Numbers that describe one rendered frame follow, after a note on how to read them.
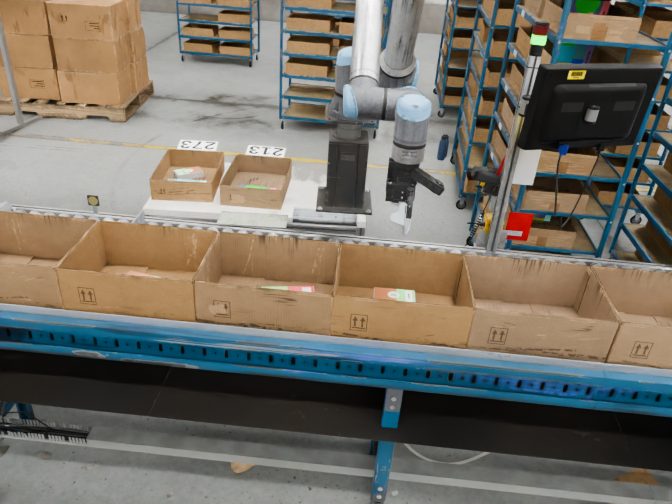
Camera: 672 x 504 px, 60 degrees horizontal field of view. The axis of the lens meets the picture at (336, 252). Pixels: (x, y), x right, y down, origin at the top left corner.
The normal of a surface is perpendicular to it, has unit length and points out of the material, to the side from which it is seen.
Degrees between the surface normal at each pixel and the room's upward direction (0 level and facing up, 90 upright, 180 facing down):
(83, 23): 90
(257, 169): 89
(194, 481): 0
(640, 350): 90
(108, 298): 91
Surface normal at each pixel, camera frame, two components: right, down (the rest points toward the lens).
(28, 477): 0.06, -0.86
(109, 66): -0.01, 0.50
